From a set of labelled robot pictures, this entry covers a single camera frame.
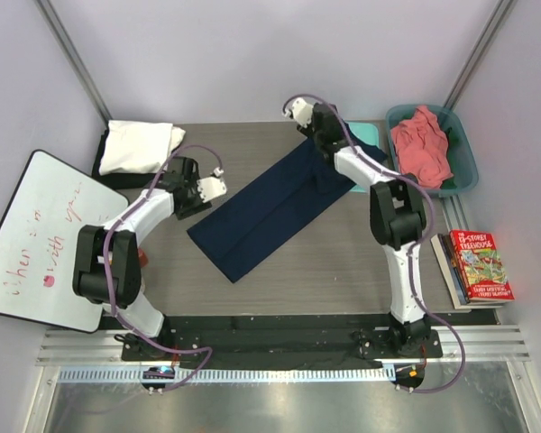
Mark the folded black t shirt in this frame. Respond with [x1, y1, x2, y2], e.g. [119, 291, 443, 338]
[92, 127, 157, 189]

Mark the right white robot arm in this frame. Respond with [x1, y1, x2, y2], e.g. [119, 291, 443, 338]
[284, 97, 429, 356]

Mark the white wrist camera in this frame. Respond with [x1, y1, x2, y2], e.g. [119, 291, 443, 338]
[283, 97, 314, 128]
[197, 167, 227, 203]

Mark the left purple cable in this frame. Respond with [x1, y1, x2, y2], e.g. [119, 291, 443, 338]
[103, 143, 225, 393]

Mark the small red brown block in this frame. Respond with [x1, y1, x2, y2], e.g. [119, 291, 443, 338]
[138, 248, 149, 268]

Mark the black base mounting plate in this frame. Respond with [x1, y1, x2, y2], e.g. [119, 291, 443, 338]
[120, 314, 443, 371]

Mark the pink crumpled t shirt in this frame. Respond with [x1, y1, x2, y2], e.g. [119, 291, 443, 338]
[390, 105, 454, 189]

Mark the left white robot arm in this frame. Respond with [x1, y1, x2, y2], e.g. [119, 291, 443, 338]
[72, 157, 211, 360]

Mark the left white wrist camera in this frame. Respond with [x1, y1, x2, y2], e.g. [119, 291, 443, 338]
[197, 167, 227, 203]

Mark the book under red book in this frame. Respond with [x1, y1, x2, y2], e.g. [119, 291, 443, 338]
[431, 234, 505, 311]

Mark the teal instruction mat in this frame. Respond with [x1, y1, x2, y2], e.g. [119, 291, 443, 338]
[345, 121, 381, 196]

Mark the white dry-erase board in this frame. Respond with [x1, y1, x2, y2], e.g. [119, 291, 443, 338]
[0, 150, 129, 333]

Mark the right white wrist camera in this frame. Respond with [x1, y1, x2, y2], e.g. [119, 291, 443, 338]
[283, 97, 314, 128]

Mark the teal plastic bin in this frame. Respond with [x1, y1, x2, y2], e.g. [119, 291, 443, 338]
[385, 104, 479, 198]

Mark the green t shirt in bin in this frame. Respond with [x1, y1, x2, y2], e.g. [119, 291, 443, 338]
[441, 127, 460, 190]

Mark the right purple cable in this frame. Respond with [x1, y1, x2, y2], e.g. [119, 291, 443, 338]
[281, 93, 468, 394]

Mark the perforated white cable duct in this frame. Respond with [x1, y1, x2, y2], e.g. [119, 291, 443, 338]
[58, 364, 396, 385]

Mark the purple cable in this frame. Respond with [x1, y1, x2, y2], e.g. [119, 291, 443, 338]
[281, 93, 468, 394]
[103, 143, 225, 393]

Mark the navy blue t shirt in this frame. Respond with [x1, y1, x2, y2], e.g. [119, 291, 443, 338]
[187, 137, 389, 285]

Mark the folded white t shirt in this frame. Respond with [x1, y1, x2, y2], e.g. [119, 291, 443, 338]
[98, 120, 186, 175]

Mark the red storey house book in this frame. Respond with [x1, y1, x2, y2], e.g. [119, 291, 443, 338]
[449, 230, 515, 303]

